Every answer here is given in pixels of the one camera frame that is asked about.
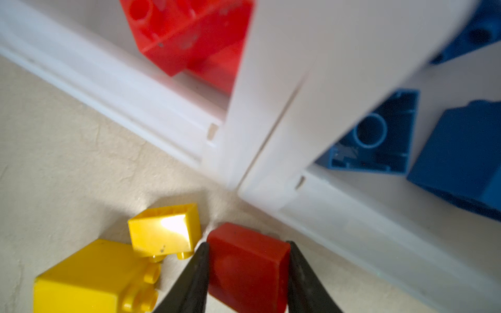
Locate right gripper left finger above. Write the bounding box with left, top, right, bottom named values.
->
left=153, top=242, right=210, bottom=313

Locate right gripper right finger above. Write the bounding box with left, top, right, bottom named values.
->
left=287, top=241, right=343, bottom=313

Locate red lego top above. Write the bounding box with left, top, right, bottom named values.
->
left=207, top=223, right=291, bottom=312

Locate blue lego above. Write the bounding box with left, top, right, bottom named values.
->
left=315, top=89, right=420, bottom=176
left=429, top=0, right=500, bottom=65
left=407, top=100, right=500, bottom=221

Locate long red lego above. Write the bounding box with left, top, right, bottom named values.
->
left=187, top=40, right=245, bottom=95

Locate small yellow lego top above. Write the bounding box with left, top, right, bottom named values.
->
left=128, top=203, right=202, bottom=262

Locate yellow lego middle left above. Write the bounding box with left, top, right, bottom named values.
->
left=33, top=239, right=161, bottom=313

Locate middle white plastic bin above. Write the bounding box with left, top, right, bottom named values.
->
left=236, top=1, right=500, bottom=312

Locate white plastic bin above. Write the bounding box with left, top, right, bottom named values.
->
left=0, top=0, right=259, bottom=189
left=236, top=1, right=500, bottom=312

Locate left white plastic bin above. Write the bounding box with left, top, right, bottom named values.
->
left=0, top=0, right=259, bottom=189

